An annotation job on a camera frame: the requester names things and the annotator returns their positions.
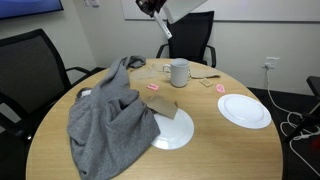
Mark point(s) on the white ceramic mug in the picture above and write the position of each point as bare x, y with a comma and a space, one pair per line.
180, 75

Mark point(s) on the white wall switch plate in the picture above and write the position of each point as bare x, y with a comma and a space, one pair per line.
91, 2

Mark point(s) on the grey hooded sweatshirt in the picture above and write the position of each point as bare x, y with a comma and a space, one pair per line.
110, 126

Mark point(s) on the black tripod stand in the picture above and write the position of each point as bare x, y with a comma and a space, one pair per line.
310, 116

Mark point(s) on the black mesh office chair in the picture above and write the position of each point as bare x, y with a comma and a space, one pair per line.
30, 73
190, 36

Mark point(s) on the pink paper packet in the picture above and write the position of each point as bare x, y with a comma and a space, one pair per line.
152, 87
220, 88

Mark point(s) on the white wall power outlet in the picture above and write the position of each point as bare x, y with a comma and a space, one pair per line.
271, 62

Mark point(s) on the wall mounted screen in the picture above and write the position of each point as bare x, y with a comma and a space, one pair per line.
26, 6

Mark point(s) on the small brown paper packet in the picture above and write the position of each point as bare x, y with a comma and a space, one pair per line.
206, 82

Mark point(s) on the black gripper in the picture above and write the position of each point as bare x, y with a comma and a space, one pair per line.
158, 3

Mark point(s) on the white round plate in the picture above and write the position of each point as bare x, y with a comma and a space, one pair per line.
175, 131
245, 111

